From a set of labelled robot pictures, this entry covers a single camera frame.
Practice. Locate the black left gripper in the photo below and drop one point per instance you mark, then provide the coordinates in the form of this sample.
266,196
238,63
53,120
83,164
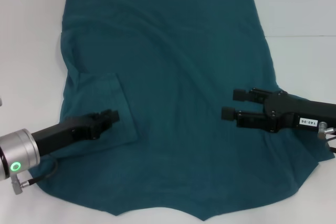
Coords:
65,132

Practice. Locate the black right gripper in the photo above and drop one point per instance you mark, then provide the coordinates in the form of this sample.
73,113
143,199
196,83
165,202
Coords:
288,111

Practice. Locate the teal blue t-shirt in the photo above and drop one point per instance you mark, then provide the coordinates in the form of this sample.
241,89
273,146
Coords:
183,64

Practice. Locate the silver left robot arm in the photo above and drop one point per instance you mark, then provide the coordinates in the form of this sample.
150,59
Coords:
18,150

